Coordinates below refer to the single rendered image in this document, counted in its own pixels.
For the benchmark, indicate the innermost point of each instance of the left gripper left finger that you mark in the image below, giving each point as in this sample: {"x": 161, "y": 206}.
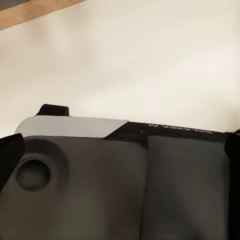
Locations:
{"x": 12, "y": 149}

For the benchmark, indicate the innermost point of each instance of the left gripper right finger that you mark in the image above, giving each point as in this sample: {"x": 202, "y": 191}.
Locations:
{"x": 232, "y": 149}

